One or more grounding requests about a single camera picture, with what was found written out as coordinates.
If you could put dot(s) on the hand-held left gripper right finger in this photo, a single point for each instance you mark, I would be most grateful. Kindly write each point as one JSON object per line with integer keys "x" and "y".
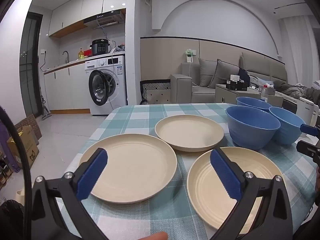
{"x": 226, "y": 177}

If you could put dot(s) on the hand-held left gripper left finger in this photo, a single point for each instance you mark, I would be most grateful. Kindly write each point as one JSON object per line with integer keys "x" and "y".
{"x": 92, "y": 172}

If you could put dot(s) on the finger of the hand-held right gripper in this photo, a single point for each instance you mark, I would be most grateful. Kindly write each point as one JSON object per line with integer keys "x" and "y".
{"x": 310, "y": 130}
{"x": 308, "y": 149}

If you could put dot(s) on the blue bowl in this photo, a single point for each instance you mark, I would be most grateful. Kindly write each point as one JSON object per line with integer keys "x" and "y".
{"x": 288, "y": 127}
{"x": 252, "y": 130}
{"x": 252, "y": 102}

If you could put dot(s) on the cream round plate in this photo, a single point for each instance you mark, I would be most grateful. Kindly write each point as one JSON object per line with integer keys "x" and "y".
{"x": 207, "y": 195}
{"x": 189, "y": 136}
{"x": 135, "y": 172}

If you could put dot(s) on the person's left hand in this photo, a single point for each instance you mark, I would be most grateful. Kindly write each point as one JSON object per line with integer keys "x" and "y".
{"x": 155, "y": 236}

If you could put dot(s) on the white electric kettle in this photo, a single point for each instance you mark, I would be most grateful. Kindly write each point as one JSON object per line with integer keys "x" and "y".
{"x": 306, "y": 110}

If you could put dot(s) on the grey blanket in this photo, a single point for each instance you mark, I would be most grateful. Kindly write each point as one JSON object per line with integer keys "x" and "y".
{"x": 297, "y": 90}

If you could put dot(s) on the clear water bottle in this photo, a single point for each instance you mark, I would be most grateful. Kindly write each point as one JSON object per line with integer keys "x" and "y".
{"x": 264, "y": 92}

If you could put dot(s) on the teal checked tablecloth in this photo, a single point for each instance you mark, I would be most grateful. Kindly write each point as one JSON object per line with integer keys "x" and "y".
{"x": 140, "y": 120}

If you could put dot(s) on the brown cardboard box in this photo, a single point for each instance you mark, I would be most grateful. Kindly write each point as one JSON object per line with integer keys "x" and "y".
{"x": 23, "y": 147}

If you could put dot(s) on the patterned brown cardboard sheet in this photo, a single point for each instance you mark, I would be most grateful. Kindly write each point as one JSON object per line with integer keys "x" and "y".
{"x": 32, "y": 125}

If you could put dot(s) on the grey floor mop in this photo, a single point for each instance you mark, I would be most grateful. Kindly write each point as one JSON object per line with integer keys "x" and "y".
{"x": 45, "y": 111}

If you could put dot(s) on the grey side cabinet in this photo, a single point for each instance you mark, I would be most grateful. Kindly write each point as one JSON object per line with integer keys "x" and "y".
{"x": 227, "y": 95}

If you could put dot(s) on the dark navy clothes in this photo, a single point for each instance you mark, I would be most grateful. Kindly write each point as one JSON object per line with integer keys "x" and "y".
{"x": 243, "y": 76}

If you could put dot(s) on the black box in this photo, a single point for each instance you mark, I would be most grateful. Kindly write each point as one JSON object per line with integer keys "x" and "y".
{"x": 236, "y": 85}

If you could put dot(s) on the white lower kitchen cabinets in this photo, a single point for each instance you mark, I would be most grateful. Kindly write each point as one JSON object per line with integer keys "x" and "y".
{"x": 67, "y": 90}

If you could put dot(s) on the white kitchen cabinets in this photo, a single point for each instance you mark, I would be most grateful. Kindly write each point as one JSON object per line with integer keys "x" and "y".
{"x": 67, "y": 90}
{"x": 87, "y": 5}

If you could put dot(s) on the white washing machine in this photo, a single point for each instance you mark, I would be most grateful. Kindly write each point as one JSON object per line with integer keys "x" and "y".
{"x": 112, "y": 87}

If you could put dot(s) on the purple rolled mat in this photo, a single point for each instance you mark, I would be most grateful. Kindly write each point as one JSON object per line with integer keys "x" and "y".
{"x": 6, "y": 147}

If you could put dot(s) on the grey sofa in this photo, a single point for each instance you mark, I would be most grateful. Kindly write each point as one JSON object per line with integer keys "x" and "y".
{"x": 182, "y": 87}

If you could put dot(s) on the grey cushion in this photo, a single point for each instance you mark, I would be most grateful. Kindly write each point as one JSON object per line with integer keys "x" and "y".
{"x": 207, "y": 72}
{"x": 226, "y": 73}

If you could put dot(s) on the black white patterned cushion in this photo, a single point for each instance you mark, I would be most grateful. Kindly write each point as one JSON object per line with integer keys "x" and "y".
{"x": 156, "y": 92}

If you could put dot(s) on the yellow oil bottle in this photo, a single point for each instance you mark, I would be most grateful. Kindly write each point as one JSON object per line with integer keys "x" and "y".
{"x": 81, "y": 54}

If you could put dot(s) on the red box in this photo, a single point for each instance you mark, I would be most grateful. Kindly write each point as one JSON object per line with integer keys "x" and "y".
{"x": 88, "y": 52}

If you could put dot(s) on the kitchen faucet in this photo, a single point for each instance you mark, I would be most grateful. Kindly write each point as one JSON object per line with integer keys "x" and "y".
{"x": 65, "y": 55}

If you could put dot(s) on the dark glass door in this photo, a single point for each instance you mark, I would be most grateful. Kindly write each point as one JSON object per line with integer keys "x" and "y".
{"x": 30, "y": 67}

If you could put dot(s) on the black pressure cooker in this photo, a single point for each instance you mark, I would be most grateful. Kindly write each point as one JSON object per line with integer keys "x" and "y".
{"x": 100, "y": 47}

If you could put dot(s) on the pile of clothes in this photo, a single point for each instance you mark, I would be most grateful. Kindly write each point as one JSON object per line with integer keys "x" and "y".
{"x": 120, "y": 48}

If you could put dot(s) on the range hood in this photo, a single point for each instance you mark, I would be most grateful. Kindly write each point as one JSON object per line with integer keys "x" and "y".
{"x": 105, "y": 20}

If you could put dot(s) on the white upper kitchen cabinets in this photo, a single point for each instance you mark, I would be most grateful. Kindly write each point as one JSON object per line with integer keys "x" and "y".
{"x": 87, "y": 5}

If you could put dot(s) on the white wall intercom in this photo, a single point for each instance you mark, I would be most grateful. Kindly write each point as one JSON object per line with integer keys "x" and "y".
{"x": 190, "y": 56}

